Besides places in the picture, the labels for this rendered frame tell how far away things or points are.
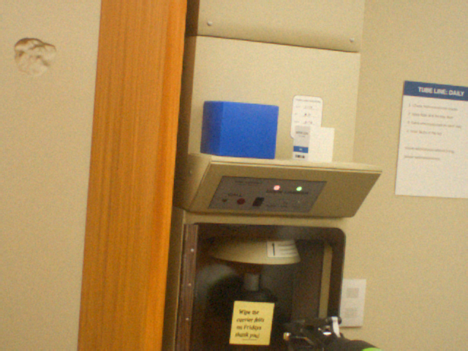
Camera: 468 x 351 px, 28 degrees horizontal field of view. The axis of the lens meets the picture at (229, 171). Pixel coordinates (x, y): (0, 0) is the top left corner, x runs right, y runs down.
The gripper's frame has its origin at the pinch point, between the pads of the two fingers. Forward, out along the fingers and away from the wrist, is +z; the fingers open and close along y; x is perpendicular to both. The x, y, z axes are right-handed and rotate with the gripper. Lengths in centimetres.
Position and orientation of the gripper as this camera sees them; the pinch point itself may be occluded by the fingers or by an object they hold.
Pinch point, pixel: (297, 336)
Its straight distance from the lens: 170.0
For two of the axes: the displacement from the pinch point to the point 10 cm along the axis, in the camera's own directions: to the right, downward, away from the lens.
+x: -9.3, -0.5, -3.5
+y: 0.7, -10.0, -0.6
